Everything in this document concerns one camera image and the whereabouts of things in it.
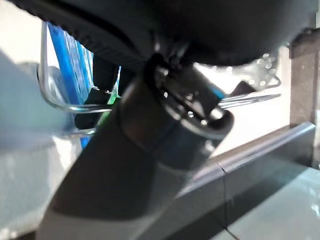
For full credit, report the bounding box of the dark shelf base board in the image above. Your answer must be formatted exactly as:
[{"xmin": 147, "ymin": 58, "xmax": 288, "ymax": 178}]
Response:
[{"xmin": 139, "ymin": 122, "xmax": 320, "ymax": 240}]

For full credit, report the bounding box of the metal wire rack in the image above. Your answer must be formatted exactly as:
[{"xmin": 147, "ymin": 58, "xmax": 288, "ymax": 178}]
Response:
[{"xmin": 37, "ymin": 21, "xmax": 282, "ymax": 113}]

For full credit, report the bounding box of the blue plastic shopping basket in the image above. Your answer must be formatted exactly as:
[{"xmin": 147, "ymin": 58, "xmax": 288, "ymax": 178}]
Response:
[{"xmin": 48, "ymin": 21, "xmax": 121, "ymax": 151}]

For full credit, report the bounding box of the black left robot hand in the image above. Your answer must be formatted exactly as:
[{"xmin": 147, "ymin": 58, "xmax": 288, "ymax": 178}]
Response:
[{"xmin": 9, "ymin": 0, "xmax": 320, "ymax": 240}]

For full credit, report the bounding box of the green soda bottle yellow cap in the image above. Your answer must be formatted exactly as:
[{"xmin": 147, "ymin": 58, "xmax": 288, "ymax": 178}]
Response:
[{"xmin": 96, "ymin": 84, "xmax": 121, "ymax": 131}]

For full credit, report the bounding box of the silver left robot leg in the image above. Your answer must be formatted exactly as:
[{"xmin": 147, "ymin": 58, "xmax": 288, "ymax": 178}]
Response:
[{"xmin": 0, "ymin": 47, "xmax": 86, "ymax": 238}]

